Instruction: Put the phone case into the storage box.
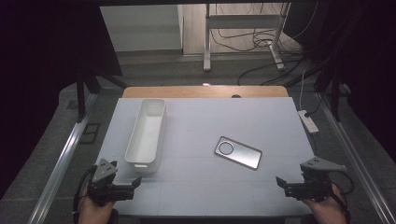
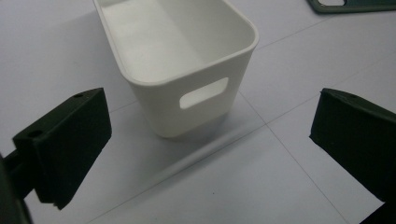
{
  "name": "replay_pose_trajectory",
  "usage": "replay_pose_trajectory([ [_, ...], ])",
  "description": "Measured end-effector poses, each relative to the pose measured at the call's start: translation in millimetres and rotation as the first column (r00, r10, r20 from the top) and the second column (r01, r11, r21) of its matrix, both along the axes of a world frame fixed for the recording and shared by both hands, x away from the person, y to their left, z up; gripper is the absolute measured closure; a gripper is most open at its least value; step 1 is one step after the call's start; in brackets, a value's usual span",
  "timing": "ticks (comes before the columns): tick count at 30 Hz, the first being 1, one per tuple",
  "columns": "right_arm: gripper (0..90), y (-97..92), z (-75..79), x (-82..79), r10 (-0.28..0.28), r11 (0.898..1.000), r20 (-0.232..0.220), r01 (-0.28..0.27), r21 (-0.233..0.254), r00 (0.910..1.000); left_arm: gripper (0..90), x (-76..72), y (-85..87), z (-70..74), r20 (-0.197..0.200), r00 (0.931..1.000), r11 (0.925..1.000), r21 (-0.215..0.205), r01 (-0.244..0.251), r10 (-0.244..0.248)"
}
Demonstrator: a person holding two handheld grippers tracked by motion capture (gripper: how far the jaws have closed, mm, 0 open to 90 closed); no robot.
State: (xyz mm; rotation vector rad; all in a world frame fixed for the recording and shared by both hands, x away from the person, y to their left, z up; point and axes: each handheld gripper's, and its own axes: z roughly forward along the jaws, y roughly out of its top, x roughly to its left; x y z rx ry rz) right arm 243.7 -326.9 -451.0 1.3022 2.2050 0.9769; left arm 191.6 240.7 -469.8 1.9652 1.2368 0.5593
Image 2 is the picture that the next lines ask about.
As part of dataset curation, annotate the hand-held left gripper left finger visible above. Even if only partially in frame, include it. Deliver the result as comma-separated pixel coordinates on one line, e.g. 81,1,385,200
12,87,113,211

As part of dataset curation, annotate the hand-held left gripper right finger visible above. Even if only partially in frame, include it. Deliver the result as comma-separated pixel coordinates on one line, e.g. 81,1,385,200
309,88,396,204

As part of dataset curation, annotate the grey metal stand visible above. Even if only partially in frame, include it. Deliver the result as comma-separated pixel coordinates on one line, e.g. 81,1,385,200
306,0,396,15

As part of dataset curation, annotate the white plastic bin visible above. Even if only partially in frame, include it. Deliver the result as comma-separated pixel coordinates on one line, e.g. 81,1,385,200
92,0,260,139

